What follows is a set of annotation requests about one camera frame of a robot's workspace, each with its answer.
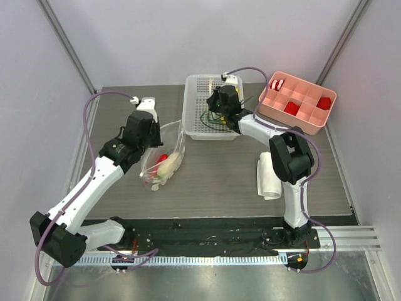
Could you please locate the green fake vegetable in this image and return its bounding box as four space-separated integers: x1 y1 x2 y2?
200 101 251 134

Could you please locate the red fake chili pepper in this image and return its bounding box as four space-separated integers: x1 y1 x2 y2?
156 154 169 164

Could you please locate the clear dotted zip top bag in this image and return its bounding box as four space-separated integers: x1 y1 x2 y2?
139 120 186 191

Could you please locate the white fake radish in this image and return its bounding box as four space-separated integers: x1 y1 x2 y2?
157 152 182 178

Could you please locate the yellow fake banana bunch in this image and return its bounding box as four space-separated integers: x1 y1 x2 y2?
219 85 242 125

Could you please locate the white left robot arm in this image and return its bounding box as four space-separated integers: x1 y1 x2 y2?
29 109 162 268

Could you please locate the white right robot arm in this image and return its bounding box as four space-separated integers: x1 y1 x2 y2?
207 85 315 248

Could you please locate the red white striped fake food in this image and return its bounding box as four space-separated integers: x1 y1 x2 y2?
270 79 285 92

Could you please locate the red fake food piece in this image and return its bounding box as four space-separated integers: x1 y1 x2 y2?
316 97 331 110
284 101 300 116

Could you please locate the white perforated plastic basket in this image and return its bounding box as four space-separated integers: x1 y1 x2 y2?
182 74 238 140

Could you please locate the pink divided organizer box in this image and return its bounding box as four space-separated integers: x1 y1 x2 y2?
258 71 337 135

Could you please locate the rolled white towel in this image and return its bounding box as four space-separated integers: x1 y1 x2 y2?
256 152 282 201

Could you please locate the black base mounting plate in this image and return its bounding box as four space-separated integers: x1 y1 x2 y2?
112 217 321 257

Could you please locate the perforated aluminium cable rail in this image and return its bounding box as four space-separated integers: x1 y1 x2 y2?
74 252 288 267

